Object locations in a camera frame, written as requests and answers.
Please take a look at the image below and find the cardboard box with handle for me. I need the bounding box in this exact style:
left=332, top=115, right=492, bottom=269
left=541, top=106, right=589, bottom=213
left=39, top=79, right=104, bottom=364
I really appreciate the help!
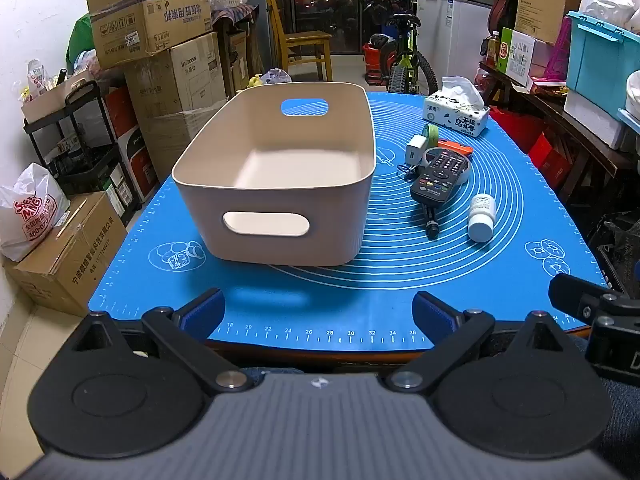
left=21, top=71, right=96, bottom=124

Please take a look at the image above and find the green bag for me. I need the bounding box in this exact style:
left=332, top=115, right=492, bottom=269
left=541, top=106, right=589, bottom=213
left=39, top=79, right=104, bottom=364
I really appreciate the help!
left=66, top=15, right=99, bottom=69

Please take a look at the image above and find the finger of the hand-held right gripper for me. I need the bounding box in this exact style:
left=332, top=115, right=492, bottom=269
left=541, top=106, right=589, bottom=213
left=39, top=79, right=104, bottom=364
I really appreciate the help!
left=548, top=273, right=640, bottom=332

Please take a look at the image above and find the beige plastic storage basket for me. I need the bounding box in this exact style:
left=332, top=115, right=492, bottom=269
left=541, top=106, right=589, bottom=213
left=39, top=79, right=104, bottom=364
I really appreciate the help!
left=171, top=81, right=377, bottom=267

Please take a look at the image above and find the white pill bottle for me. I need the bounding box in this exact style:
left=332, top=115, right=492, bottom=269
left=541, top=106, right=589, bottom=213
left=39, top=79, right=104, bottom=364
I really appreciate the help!
left=467, top=194, right=496, bottom=241

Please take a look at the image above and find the green bicycle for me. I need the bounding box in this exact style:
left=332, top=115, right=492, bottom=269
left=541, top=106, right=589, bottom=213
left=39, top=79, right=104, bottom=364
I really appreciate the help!
left=344, top=0, right=439, bottom=95

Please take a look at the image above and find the white foam box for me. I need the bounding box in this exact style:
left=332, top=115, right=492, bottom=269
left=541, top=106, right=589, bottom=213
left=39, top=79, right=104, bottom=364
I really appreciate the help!
left=563, top=92, right=626, bottom=150

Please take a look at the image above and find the taped cardboard box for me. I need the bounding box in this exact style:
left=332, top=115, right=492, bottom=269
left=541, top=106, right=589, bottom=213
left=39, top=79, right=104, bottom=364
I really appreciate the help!
left=4, top=191, right=129, bottom=317

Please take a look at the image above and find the white tissue pack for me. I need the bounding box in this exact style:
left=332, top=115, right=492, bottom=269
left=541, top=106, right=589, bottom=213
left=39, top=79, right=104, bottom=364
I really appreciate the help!
left=423, top=76, right=491, bottom=138

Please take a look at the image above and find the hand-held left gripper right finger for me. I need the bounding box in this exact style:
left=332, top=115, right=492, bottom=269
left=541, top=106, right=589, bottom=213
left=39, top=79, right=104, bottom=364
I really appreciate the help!
left=411, top=290, right=565, bottom=394

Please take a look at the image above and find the amber drink bottle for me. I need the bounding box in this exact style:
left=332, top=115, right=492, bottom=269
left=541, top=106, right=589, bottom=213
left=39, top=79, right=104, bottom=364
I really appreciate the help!
left=485, top=30, right=501, bottom=69

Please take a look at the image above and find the black crate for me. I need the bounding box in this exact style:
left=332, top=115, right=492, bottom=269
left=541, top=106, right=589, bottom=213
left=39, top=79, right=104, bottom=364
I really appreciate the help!
left=595, top=212, right=640, bottom=292

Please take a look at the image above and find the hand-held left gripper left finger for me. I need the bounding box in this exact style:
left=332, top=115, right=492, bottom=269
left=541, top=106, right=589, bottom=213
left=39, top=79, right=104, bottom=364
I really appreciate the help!
left=74, top=287, right=256, bottom=394

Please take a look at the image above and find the black remote control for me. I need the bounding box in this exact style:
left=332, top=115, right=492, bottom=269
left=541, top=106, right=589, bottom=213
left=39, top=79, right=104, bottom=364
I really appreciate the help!
left=410, top=149, right=469, bottom=205

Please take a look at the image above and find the teal storage bin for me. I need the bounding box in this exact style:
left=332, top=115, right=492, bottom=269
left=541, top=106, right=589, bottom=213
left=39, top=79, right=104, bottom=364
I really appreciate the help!
left=566, top=10, right=640, bottom=109

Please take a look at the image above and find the green and white carton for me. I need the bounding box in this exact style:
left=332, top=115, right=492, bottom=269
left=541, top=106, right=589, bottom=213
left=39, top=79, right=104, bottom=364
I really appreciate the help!
left=497, top=27, right=539, bottom=86

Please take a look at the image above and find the black marker pen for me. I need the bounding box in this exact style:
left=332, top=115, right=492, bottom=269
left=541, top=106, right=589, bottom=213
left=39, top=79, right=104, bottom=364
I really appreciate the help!
left=422, top=202, right=442, bottom=239

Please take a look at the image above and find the clear tape roll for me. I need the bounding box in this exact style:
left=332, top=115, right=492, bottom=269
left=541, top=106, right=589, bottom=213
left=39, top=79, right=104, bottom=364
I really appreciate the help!
left=417, top=147, right=472, bottom=187

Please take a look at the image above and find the red and white appliance box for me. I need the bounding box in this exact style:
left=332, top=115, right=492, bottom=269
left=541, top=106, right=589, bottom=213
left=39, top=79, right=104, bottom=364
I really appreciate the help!
left=102, top=85, right=159, bottom=202

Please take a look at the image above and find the white freezer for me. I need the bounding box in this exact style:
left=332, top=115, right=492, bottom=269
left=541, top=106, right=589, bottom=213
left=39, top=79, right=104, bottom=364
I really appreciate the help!
left=416, top=0, right=501, bottom=94

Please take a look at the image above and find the black rack cart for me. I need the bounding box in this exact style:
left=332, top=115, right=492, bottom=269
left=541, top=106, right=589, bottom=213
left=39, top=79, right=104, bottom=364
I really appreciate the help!
left=22, top=79, right=139, bottom=222

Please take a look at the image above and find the pink mesh basket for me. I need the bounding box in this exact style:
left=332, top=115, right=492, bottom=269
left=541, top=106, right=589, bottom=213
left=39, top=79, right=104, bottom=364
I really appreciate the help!
left=544, top=17, right=574, bottom=81

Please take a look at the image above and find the plain brown cardboard box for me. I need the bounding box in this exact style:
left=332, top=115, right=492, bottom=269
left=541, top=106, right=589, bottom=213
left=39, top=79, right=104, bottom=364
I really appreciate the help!
left=123, top=31, right=226, bottom=117

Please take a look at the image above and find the white charger plug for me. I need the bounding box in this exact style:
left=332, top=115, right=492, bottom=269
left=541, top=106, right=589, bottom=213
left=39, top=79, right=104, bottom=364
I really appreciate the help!
left=404, top=135, right=426, bottom=165

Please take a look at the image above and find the white plastic shopping bag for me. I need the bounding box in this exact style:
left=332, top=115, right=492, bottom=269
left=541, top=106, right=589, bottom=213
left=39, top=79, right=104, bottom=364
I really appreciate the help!
left=0, top=162, right=71, bottom=263

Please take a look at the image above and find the wooden chair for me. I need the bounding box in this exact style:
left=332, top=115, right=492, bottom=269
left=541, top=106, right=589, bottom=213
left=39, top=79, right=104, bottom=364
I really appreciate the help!
left=264, top=0, right=334, bottom=83

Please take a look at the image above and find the open cardboard box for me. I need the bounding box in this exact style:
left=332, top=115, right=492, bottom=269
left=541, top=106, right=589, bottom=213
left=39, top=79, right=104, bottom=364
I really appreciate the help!
left=84, top=0, right=214, bottom=70

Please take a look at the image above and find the red bucket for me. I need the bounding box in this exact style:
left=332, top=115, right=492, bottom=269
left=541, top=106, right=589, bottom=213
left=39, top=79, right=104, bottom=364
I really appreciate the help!
left=362, top=42, right=386, bottom=86

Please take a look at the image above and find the blue silicone baking mat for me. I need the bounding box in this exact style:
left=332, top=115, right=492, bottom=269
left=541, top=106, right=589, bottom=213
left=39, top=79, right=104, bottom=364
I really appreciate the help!
left=89, top=91, right=609, bottom=347

